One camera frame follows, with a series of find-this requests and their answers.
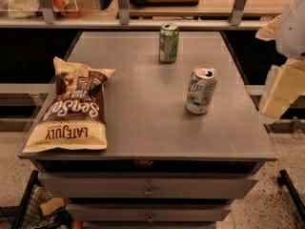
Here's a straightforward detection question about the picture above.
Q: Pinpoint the clear plastic bin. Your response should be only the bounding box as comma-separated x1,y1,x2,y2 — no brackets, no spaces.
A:
0,0,79,19

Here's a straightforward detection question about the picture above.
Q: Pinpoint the Late July chip bag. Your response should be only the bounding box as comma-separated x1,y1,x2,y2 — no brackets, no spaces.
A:
24,57,114,153

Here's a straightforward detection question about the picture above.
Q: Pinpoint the white 7UP can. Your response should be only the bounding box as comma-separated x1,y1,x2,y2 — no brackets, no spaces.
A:
186,66,217,115

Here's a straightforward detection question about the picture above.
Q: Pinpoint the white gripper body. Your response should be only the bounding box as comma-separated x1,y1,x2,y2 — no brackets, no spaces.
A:
275,0,305,60

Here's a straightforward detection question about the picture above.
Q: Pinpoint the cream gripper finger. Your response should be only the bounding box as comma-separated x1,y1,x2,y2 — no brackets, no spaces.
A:
255,15,280,41
258,59,305,120

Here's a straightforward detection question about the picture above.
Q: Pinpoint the black wire basket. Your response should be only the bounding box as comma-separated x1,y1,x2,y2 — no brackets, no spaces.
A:
11,170,72,229

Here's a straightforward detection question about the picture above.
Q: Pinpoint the grey drawer cabinet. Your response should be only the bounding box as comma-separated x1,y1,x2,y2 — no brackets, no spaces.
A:
30,31,277,229

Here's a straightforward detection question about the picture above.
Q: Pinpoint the green soda can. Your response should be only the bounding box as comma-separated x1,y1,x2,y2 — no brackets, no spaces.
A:
159,23,179,63

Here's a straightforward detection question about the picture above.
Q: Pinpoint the yellow sponge in basket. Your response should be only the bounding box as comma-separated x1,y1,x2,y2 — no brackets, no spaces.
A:
40,198,65,217

